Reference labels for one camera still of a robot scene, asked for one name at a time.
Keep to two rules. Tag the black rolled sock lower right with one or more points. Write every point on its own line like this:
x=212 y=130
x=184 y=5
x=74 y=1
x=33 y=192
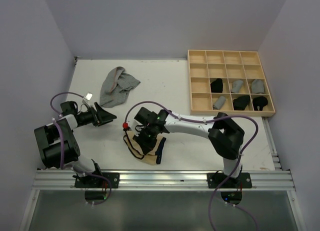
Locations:
x=259 y=103

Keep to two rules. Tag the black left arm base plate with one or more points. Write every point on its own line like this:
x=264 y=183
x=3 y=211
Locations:
x=97 y=179

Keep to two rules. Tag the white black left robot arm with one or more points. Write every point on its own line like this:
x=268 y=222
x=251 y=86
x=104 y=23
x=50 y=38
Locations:
x=58 y=147

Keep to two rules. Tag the grey rolled sock lower left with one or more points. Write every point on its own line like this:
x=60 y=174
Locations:
x=219 y=103

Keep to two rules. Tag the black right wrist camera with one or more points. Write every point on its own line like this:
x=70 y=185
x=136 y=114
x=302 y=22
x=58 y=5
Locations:
x=146 y=117

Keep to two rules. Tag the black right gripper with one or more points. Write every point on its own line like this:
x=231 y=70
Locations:
x=146 y=146

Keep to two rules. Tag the grey rolled sock middle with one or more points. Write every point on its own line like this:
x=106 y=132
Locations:
x=236 y=86

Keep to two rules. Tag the black rolled sock lower middle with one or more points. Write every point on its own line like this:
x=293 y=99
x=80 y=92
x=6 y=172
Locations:
x=241 y=103

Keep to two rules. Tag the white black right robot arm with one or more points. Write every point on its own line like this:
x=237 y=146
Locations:
x=225 y=135

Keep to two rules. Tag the wooden compartment tray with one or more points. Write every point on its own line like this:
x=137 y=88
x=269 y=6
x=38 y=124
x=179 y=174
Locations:
x=205 y=66

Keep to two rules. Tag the grey rolled sock right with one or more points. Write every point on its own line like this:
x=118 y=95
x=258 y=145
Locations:
x=257 y=87

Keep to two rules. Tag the black rolled sock upper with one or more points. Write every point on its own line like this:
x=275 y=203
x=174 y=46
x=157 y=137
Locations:
x=217 y=86

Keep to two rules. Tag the grey striped underwear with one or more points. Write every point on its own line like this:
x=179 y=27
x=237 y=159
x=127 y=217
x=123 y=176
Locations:
x=116 y=87

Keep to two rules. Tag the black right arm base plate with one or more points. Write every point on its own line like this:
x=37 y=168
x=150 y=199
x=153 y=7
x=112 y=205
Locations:
x=215 y=179

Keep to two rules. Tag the black rolled sock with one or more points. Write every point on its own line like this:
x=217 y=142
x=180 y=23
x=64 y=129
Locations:
x=217 y=86
x=241 y=103
x=259 y=103

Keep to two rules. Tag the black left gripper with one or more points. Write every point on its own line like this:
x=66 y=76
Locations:
x=104 y=116

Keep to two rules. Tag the aluminium frame rail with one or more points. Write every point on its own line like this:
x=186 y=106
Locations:
x=167 y=180

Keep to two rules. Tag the beige underwear with navy trim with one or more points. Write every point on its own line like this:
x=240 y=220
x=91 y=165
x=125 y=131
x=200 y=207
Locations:
x=151 y=155

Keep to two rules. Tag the grey rolled sock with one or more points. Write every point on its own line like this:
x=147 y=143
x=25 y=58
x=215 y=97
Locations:
x=257 y=87
x=219 y=103
x=236 y=86

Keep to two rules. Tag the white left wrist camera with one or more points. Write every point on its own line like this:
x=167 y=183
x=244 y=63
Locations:
x=87 y=97

